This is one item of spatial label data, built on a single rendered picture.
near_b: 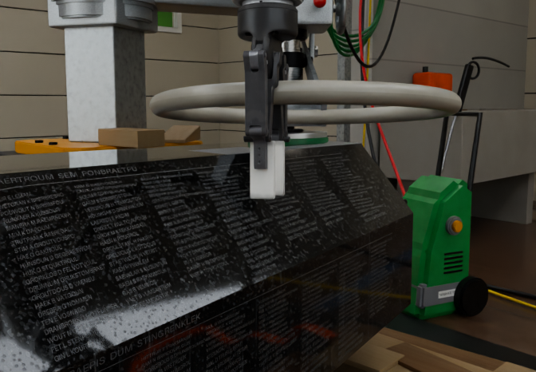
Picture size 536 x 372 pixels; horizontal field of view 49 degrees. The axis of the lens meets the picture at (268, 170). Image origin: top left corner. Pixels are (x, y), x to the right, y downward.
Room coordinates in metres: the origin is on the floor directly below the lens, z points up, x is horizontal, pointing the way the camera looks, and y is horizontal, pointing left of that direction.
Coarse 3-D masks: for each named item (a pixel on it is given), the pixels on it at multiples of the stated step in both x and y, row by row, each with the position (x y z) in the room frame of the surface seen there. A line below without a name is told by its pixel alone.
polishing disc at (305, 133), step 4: (304, 132) 1.59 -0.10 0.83; (308, 132) 1.59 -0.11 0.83; (312, 132) 1.59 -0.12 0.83; (316, 132) 1.59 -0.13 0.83; (320, 132) 1.59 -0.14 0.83; (324, 132) 1.59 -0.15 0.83; (288, 136) 1.50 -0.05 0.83; (292, 136) 1.50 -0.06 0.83; (296, 136) 1.50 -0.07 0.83; (300, 136) 1.51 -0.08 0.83; (304, 136) 1.51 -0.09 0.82; (308, 136) 1.51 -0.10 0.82; (312, 136) 1.52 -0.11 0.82; (316, 136) 1.53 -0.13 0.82; (320, 136) 1.54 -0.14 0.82; (324, 136) 1.56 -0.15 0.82
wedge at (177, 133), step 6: (174, 126) 2.09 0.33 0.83; (180, 126) 2.08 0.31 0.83; (186, 126) 2.08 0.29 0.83; (192, 126) 2.08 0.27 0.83; (198, 126) 2.08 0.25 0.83; (168, 132) 2.01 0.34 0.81; (174, 132) 2.01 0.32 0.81; (180, 132) 2.00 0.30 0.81; (186, 132) 2.00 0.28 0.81; (192, 132) 2.00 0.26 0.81; (198, 132) 2.06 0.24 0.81; (168, 138) 1.92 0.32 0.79; (174, 138) 1.92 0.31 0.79; (180, 138) 1.92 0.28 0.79; (186, 138) 1.92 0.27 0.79; (192, 138) 1.99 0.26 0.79; (198, 138) 2.06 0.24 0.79
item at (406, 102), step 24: (168, 96) 0.81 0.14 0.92; (192, 96) 0.77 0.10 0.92; (216, 96) 0.75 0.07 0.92; (240, 96) 0.74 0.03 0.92; (288, 96) 0.72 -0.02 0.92; (312, 96) 0.72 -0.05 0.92; (336, 96) 0.72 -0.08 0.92; (360, 96) 0.72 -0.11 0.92; (384, 96) 0.73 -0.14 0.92; (408, 96) 0.75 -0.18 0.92; (432, 96) 0.78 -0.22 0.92; (456, 96) 0.84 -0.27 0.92; (192, 120) 1.07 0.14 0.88; (216, 120) 1.12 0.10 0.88; (240, 120) 1.15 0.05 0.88; (288, 120) 1.18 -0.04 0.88; (312, 120) 1.17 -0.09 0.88; (336, 120) 1.16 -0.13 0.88; (360, 120) 1.14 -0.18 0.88; (384, 120) 1.11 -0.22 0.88; (408, 120) 1.07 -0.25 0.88
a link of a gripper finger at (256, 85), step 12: (264, 60) 0.68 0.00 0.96; (252, 72) 0.68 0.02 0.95; (264, 72) 0.68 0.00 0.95; (252, 84) 0.68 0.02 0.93; (264, 84) 0.68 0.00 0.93; (252, 96) 0.68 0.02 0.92; (264, 96) 0.68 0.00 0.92; (252, 108) 0.68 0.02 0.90; (264, 108) 0.68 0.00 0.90; (252, 120) 0.68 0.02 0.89; (264, 120) 0.68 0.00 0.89; (264, 132) 0.68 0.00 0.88
